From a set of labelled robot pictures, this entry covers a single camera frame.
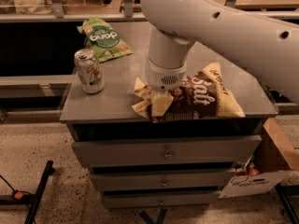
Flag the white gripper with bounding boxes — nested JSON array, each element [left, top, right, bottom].
[[146, 58, 187, 117]]

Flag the brown chip bag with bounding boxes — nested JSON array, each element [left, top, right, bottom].
[[132, 63, 245, 123]]

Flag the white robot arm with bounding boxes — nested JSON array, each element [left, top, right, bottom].
[[141, 0, 299, 104]]

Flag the green snack bag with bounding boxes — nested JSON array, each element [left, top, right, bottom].
[[78, 18, 134, 63]]

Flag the grey drawer cabinet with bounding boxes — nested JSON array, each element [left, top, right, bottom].
[[61, 21, 277, 197]]

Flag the silver soda can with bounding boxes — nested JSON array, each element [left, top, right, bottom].
[[74, 49, 105, 94]]

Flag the top grey drawer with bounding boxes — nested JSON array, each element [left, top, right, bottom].
[[72, 135, 262, 167]]

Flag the grey drawer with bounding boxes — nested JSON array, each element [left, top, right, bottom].
[[91, 168, 233, 191], [101, 190, 221, 209], [72, 135, 262, 167]]

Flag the middle grey drawer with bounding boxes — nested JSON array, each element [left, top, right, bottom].
[[91, 168, 233, 191]]

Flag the bottom grey drawer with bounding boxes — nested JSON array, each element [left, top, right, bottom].
[[101, 190, 221, 209]]

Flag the cardboard box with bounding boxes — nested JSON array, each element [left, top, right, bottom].
[[220, 119, 299, 199]]

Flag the black stand leg left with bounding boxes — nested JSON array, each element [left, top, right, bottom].
[[24, 161, 55, 224]]

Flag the black stand leg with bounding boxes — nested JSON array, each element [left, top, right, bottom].
[[24, 161, 55, 224], [275, 183, 299, 224]]

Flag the black stand leg right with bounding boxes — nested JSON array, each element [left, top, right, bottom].
[[275, 183, 299, 224]]

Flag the grey metal shelf rail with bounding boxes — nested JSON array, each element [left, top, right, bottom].
[[0, 10, 299, 24]]

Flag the orange cable clip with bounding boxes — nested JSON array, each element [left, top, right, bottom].
[[13, 190, 24, 201]]

